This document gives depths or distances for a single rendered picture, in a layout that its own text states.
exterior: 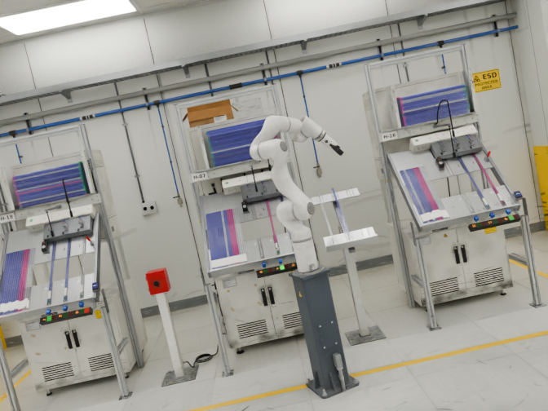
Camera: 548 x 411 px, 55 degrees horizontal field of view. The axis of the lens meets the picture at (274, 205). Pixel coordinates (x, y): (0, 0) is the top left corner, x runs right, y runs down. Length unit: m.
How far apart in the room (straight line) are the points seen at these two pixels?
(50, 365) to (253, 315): 1.52
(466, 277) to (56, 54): 4.32
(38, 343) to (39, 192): 1.10
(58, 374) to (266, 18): 3.72
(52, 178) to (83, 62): 1.87
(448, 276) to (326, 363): 1.38
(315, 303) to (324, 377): 0.43
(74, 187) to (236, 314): 1.50
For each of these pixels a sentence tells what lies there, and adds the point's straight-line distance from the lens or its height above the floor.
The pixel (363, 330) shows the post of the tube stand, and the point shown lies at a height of 0.05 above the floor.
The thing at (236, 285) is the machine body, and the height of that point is 0.52.
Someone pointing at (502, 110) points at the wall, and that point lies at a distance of 6.01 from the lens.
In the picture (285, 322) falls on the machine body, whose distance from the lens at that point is 3.96.
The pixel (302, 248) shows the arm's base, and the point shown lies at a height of 0.85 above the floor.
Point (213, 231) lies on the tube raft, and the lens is 3.75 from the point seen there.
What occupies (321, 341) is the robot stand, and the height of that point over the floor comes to 0.31.
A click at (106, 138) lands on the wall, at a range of 5.61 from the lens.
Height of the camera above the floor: 1.43
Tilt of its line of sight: 6 degrees down
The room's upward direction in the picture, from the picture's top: 12 degrees counter-clockwise
